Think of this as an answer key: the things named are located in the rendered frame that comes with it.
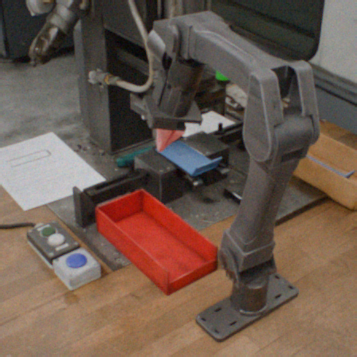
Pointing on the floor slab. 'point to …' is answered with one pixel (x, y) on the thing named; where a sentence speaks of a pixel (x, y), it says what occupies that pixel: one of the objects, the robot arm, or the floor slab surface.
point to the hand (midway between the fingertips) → (160, 146)
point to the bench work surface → (265, 331)
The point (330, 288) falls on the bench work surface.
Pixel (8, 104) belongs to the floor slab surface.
